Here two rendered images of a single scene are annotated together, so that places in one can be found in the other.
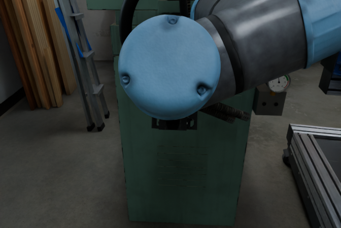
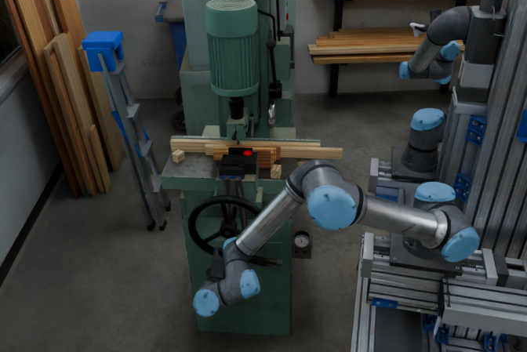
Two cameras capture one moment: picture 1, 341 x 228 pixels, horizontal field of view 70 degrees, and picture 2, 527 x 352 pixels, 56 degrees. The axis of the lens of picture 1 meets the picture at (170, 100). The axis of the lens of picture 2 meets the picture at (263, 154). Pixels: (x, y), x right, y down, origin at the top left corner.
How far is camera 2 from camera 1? 1.34 m
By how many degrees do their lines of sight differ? 8
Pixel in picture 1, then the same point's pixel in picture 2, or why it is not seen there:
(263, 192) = (325, 305)
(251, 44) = (227, 297)
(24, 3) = (67, 82)
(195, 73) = (211, 309)
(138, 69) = (198, 307)
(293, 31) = (238, 294)
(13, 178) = (82, 289)
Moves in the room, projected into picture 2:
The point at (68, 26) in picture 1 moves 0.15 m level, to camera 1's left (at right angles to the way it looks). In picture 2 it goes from (126, 129) to (98, 129)
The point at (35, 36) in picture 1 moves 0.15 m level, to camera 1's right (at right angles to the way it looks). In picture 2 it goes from (79, 117) to (104, 116)
